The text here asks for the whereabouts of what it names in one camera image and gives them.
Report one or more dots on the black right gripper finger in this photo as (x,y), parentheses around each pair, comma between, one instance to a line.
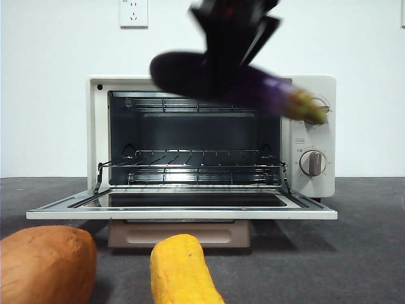
(226,54)
(264,35)

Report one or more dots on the purple eggplant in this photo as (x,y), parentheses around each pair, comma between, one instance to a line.
(269,90)

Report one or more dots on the cream white toaster oven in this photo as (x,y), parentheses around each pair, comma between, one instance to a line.
(316,139)

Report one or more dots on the beige temperature knob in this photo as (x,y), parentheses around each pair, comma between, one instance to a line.
(322,104)

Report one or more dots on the beige timer knob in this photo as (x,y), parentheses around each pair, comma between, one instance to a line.
(313,163)

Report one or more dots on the yellow corn cob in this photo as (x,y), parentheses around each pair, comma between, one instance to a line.
(180,272)

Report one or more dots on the orange-brown sweet potato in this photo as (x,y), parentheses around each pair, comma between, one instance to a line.
(44,263)

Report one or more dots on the white wall socket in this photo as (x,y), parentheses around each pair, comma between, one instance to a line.
(133,14)

